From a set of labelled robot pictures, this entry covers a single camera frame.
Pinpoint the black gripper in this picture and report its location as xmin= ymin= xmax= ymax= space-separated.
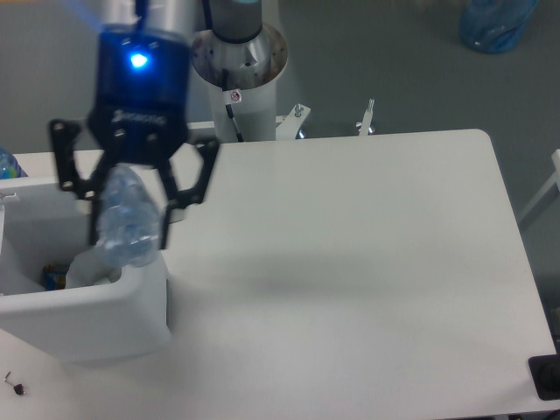
xmin=47 ymin=22 xmax=221 ymax=251

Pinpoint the clear plastic water bottle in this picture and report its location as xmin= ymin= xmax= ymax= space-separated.
xmin=95 ymin=165 xmax=161 ymax=268

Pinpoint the white plastic wrapper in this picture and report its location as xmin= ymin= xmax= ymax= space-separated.
xmin=65 ymin=248 xmax=122 ymax=290

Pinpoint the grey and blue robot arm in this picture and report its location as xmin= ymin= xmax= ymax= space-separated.
xmin=48 ymin=1 xmax=276 ymax=248

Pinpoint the white trash can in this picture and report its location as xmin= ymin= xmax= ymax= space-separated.
xmin=1 ymin=177 xmax=172 ymax=362

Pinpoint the blue bottle at left edge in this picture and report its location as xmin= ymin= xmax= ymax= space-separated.
xmin=0 ymin=147 xmax=27 ymax=179

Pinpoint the blue yellow snack wrapper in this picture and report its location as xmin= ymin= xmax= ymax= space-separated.
xmin=41 ymin=264 xmax=69 ymax=291

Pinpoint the metal clamp bolt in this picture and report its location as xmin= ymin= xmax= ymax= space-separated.
xmin=355 ymin=98 xmax=375 ymax=137

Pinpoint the blue plastic bag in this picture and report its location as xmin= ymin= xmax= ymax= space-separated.
xmin=458 ymin=0 xmax=540 ymax=54

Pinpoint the black device at table edge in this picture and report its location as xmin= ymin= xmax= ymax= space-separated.
xmin=528 ymin=354 xmax=559 ymax=401

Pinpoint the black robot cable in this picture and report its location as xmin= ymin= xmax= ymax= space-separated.
xmin=220 ymin=67 xmax=245 ymax=144

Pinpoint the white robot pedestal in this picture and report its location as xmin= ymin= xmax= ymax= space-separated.
xmin=192 ymin=23 xmax=288 ymax=144

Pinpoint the white pedestal base bracket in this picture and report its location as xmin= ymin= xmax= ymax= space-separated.
xmin=188 ymin=103 xmax=312 ymax=140

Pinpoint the white frame at right edge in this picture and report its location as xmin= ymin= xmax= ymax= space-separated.
xmin=518 ymin=149 xmax=559 ymax=231

